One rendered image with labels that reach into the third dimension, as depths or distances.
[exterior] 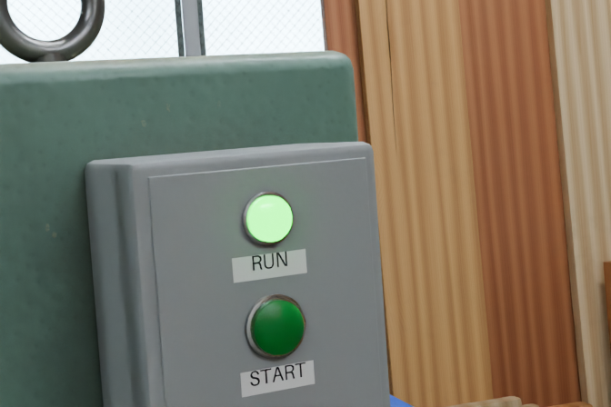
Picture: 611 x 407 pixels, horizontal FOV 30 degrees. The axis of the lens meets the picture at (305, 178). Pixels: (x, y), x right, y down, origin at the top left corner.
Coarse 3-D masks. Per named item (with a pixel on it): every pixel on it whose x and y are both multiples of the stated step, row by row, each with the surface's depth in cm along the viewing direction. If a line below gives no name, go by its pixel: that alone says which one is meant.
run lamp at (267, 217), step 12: (264, 192) 42; (252, 204) 41; (264, 204) 41; (276, 204) 41; (288, 204) 42; (252, 216) 41; (264, 216) 41; (276, 216) 41; (288, 216) 42; (252, 228) 41; (264, 228) 41; (276, 228) 41; (288, 228) 42; (252, 240) 41; (264, 240) 41; (276, 240) 42
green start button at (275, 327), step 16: (256, 304) 41; (272, 304) 41; (288, 304) 42; (256, 320) 41; (272, 320) 41; (288, 320) 42; (304, 320) 42; (256, 336) 41; (272, 336) 41; (288, 336) 42; (256, 352) 42; (272, 352) 41; (288, 352) 42
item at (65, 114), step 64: (0, 64) 44; (64, 64) 45; (128, 64) 46; (192, 64) 47; (256, 64) 48; (320, 64) 50; (0, 128) 43; (64, 128) 45; (128, 128) 46; (192, 128) 47; (256, 128) 48; (320, 128) 50; (0, 192) 43; (64, 192) 45; (0, 256) 44; (64, 256) 45; (0, 320) 44; (64, 320) 45; (0, 384) 44; (64, 384) 45
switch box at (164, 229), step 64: (128, 192) 40; (192, 192) 40; (256, 192) 42; (320, 192) 43; (128, 256) 41; (192, 256) 40; (320, 256) 43; (128, 320) 41; (192, 320) 41; (320, 320) 43; (384, 320) 44; (128, 384) 42; (192, 384) 41; (320, 384) 43; (384, 384) 44
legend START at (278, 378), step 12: (312, 360) 43; (252, 372) 42; (264, 372) 42; (276, 372) 42; (288, 372) 42; (300, 372) 43; (312, 372) 43; (252, 384) 42; (264, 384) 42; (276, 384) 42; (288, 384) 42; (300, 384) 43
